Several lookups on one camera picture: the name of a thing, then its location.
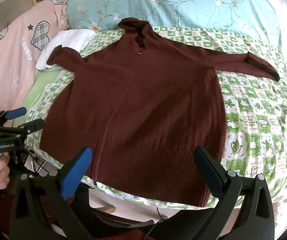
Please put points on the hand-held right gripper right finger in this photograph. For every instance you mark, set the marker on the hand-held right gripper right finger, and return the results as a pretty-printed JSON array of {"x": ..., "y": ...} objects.
[{"x": 209, "y": 173}]

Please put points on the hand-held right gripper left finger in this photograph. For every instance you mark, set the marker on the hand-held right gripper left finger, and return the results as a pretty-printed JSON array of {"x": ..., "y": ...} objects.
[{"x": 74, "y": 173}]

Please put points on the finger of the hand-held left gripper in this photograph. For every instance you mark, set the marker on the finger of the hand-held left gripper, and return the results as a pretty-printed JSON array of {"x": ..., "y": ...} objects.
[
  {"x": 33, "y": 125},
  {"x": 14, "y": 113}
]

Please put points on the maroon knit sweater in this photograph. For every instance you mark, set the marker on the maroon knit sweater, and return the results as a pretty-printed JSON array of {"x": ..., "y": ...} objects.
[{"x": 138, "y": 110}]

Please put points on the green checkered bed sheet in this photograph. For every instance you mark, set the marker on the green checkered bed sheet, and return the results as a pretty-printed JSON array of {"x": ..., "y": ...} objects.
[{"x": 253, "y": 115}]

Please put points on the white cloth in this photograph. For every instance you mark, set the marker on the white cloth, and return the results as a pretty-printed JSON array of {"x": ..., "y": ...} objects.
[{"x": 66, "y": 45}]

